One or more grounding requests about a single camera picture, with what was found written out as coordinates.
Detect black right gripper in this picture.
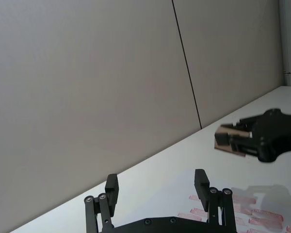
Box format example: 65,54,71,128
214,108,291,163

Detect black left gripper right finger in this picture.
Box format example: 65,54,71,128
194,169,237,233

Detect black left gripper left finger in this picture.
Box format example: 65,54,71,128
84,173,119,233

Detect brown card piece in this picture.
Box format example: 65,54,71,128
213,124,253,158

